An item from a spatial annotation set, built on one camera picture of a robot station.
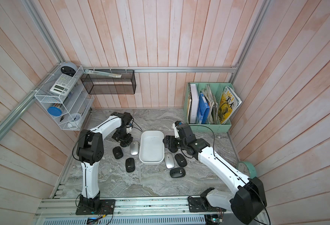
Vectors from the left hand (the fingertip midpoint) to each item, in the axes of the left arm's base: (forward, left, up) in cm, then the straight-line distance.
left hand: (122, 142), depth 95 cm
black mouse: (0, -1, -1) cm, 1 cm away
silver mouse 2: (-12, -32, -3) cm, 34 cm away
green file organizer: (+36, -69, +18) cm, 80 cm away
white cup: (+7, +28, +17) cm, 34 cm away
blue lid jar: (+4, +33, +27) cm, 43 cm away
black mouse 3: (-15, -7, -1) cm, 17 cm away
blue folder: (+18, -56, +15) cm, 61 cm away
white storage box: (-1, -20, -3) cm, 21 cm away
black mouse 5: (-20, -37, -2) cm, 42 cm away
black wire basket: (+39, +23, +20) cm, 50 cm away
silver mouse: (-2, -8, -3) cm, 9 cm away
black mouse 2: (-7, +2, -1) cm, 7 cm away
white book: (+20, -49, +19) cm, 56 cm away
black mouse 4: (-12, -40, -2) cm, 41 cm away
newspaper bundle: (+19, -65, +5) cm, 68 cm away
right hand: (-6, -30, +14) cm, 34 cm away
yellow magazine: (+25, -75, +17) cm, 81 cm away
